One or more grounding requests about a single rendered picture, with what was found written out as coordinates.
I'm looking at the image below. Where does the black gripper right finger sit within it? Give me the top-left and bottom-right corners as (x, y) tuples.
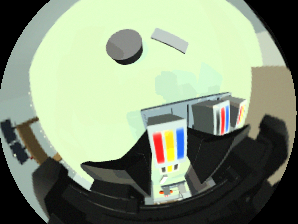
(186, 125), (251, 184)

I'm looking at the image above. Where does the grey cylinder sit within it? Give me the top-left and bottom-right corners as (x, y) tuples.
(105, 28), (142, 65)

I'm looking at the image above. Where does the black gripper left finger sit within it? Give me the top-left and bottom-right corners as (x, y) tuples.
(80, 129), (152, 198)

